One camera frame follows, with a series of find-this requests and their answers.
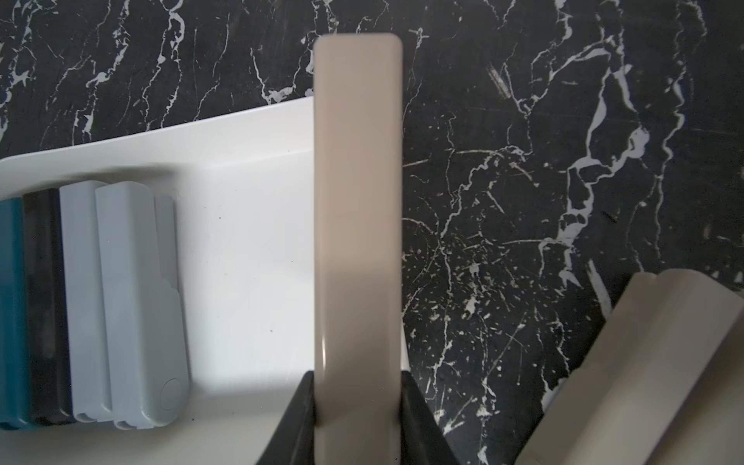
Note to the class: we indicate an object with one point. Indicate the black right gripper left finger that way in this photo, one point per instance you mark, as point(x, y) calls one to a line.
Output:
point(292, 443)

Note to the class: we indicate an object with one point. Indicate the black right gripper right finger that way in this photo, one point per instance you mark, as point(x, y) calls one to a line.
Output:
point(422, 441)

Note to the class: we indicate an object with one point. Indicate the tan pruning pliers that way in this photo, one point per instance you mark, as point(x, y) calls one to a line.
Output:
point(358, 244)

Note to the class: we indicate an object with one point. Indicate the black pruning pliers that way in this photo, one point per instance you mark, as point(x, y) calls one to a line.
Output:
point(46, 310)

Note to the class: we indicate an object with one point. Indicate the light grey pruning pliers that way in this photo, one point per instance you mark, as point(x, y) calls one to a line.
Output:
point(88, 345)

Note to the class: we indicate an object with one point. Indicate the white plastic storage box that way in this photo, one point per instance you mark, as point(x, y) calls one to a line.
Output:
point(243, 193)

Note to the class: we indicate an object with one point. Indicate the beige pruning pliers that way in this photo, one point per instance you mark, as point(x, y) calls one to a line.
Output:
point(659, 339)

